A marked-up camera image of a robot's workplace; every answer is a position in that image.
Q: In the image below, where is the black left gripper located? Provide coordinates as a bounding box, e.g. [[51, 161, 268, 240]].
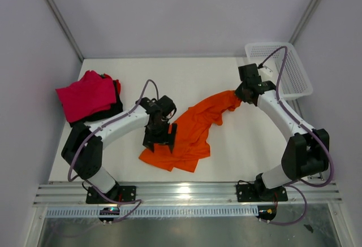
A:
[[144, 120, 176, 153]]

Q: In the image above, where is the orange t shirt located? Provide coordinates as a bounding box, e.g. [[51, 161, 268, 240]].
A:
[[139, 90, 242, 173]]

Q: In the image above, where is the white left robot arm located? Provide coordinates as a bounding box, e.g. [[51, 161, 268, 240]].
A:
[[61, 96, 177, 203]]

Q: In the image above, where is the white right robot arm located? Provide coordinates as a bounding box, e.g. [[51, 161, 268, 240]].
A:
[[235, 63, 334, 202]]

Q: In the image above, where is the white plastic basket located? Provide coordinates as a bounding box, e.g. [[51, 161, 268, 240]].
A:
[[245, 42, 313, 101]]

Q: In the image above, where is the pink folded t shirt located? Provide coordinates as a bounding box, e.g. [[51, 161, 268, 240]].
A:
[[55, 70, 116, 123]]

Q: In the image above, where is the red folded t shirt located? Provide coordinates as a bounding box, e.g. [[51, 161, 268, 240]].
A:
[[100, 73, 122, 95]]

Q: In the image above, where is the left controller board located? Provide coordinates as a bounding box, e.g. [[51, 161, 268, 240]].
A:
[[98, 207, 120, 222]]

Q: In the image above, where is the controller board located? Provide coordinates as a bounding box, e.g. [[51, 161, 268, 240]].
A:
[[257, 207, 277, 222], [98, 207, 120, 222]]

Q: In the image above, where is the right controller board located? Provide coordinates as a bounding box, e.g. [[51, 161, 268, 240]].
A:
[[257, 207, 277, 222]]

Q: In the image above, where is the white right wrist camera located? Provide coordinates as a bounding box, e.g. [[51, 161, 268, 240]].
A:
[[257, 64, 273, 80]]

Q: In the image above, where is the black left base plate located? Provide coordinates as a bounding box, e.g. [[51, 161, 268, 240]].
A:
[[85, 185, 136, 204]]

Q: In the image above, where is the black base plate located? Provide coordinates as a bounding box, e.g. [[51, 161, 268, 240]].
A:
[[85, 185, 136, 204], [235, 183, 288, 202]]

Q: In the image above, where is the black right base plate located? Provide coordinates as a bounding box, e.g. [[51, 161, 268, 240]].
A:
[[235, 183, 288, 202]]

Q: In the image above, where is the slotted grey cable duct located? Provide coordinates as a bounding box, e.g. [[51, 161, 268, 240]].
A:
[[45, 205, 258, 218]]

